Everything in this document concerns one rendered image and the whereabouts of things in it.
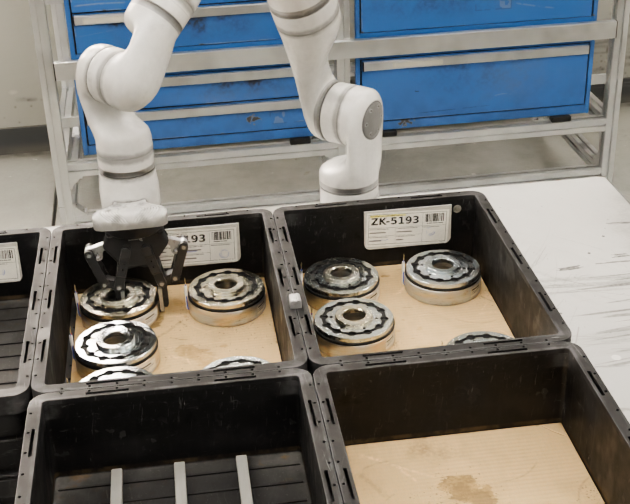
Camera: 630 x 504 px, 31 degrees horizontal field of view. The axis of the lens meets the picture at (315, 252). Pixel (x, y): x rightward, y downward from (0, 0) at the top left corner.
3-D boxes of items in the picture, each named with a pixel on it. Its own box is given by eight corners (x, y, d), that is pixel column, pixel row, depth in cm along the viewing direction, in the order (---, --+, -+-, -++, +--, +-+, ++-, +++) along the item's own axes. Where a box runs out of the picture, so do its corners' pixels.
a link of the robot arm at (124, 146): (78, 165, 145) (122, 184, 140) (62, 48, 138) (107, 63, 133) (122, 148, 150) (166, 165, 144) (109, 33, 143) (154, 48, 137)
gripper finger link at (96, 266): (91, 240, 150) (115, 274, 153) (79, 247, 150) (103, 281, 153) (90, 250, 148) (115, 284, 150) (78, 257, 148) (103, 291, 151)
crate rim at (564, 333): (272, 222, 161) (271, 207, 160) (481, 204, 164) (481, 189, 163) (310, 384, 126) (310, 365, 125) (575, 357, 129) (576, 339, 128)
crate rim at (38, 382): (54, 241, 158) (52, 225, 156) (272, 222, 161) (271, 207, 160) (32, 412, 123) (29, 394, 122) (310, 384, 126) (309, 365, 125)
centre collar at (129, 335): (98, 332, 145) (98, 328, 145) (137, 330, 145) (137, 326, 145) (93, 353, 141) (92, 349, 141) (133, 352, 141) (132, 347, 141)
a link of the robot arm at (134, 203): (93, 234, 140) (87, 188, 137) (96, 195, 150) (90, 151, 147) (168, 227, 141) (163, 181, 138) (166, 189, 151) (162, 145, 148)
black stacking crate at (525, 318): (276, 282, 165) (273, 211, 160) (477, 264, 169) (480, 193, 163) (314, 453, 131) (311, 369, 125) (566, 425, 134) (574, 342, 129)
